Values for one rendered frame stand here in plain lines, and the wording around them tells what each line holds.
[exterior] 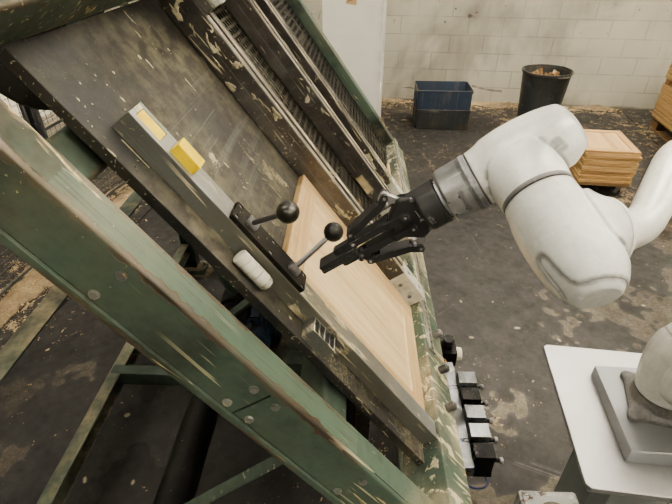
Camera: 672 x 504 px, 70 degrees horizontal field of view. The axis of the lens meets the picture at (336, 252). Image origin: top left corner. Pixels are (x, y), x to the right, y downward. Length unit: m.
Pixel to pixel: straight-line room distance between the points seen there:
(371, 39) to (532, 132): 4.40
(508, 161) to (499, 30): 5.87
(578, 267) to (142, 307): 0.54
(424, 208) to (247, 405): 0.40
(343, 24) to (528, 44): 2.52
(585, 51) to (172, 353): 6.47
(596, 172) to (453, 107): 1.80
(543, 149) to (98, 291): 0.61
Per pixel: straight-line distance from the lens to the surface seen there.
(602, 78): 7.00
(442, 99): 5.59
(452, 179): 0.74
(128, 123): 0.82
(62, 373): 2.91
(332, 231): 0.89
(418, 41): 6.50
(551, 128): 0.73
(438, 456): 1.22
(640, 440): 1.56
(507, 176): 0.71
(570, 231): 0.65
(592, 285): 0.65
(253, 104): 1.27
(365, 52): 5.11
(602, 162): 4.52
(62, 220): 0.62
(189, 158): 0.82
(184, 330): 0.67
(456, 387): 1.57
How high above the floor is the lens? 1.91
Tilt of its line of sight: 34 degrees down
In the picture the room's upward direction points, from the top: straight up
